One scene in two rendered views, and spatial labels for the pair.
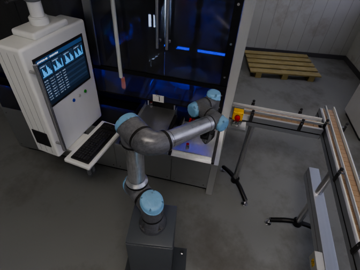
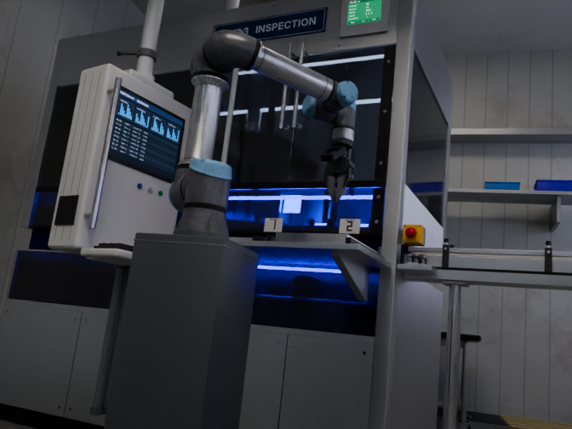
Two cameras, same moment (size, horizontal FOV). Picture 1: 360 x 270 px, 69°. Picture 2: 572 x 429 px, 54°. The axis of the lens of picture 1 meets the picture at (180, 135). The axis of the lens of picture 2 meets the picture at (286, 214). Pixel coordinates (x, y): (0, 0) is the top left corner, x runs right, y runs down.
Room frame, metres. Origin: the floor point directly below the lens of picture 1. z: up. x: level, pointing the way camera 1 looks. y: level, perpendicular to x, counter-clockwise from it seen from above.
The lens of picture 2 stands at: (-0.65, -0.50, 0.58)
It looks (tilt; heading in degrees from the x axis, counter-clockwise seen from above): 12 degrees up; 16
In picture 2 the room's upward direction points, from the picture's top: 6 degrees clockwise
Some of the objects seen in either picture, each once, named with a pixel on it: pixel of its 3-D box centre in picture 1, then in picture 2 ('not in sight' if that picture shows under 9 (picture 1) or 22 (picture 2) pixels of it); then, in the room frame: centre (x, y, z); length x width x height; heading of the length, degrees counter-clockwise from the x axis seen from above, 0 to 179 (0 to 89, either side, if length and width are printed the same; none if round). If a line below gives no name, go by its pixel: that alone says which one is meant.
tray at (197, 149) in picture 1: (196, 137); (328, 247); (1.33, -0.12, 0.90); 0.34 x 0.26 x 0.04; 169
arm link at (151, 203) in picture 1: (151, 205); (208, 184); (0.74, 0.12, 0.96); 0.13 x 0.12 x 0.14; 42
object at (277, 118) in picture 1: (275, 117); (496, 263); (1.60, -0.71, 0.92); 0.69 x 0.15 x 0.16; 79
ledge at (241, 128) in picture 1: (237, 124); (418, 269); (1.55, -0.43, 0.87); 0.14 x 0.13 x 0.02; 169
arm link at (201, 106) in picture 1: (201, 109); (322, 106); (1.08, -0.10, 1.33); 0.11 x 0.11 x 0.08; 42
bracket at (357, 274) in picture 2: not in sight; (350, 277); (1.35, -0.20, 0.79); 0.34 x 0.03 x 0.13; 169
